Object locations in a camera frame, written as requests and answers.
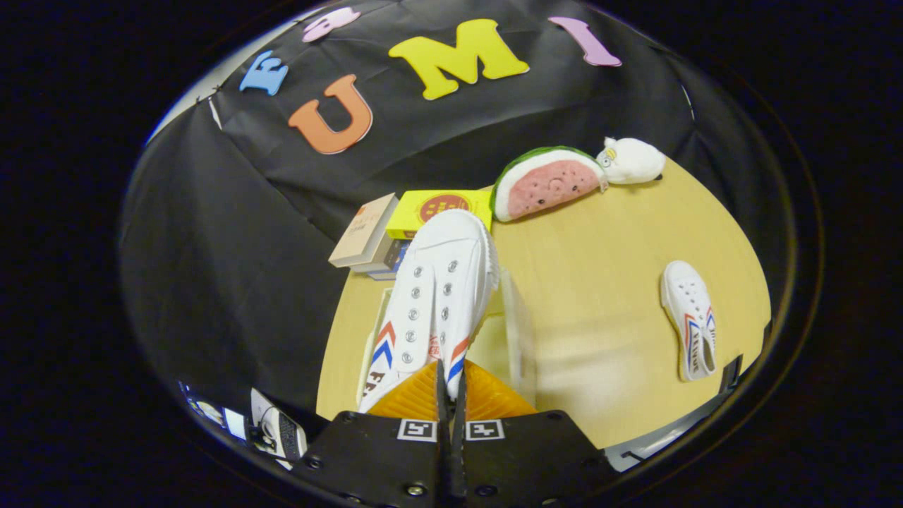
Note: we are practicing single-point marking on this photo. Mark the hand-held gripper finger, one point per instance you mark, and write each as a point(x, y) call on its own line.
point(457, 413)
point(442, 406)

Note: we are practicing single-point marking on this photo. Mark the cream fabric storage box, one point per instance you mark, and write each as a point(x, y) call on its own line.
point(511, 339)

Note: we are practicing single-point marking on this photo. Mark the white canvas shoe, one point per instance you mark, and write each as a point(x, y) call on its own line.
point(688, 303)
point(437, 282)

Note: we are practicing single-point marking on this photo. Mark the blue book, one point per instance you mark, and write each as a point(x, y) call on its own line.
point(395, 257)

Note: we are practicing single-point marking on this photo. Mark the grey book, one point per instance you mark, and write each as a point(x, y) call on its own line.
point(374, 262)

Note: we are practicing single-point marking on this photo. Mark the white and black printed item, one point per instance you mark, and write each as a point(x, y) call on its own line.
point(279, 430)

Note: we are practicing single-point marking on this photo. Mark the beige book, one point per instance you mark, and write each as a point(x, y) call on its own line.
point(363, 229)

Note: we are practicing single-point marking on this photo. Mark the yellow book with red circle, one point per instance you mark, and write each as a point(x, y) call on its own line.
point(423, 212)

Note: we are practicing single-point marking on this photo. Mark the dark blue printed packet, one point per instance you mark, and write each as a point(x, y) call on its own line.
point(208, 409)

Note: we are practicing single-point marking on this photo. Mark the watermelon slice plush toy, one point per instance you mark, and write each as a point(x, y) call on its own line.
point(550, 187)

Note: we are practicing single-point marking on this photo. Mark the black table edge clamp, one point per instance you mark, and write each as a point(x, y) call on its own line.
point(731, 374)

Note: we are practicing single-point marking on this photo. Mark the white plush toy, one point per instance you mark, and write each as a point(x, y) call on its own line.
point(631, 161)

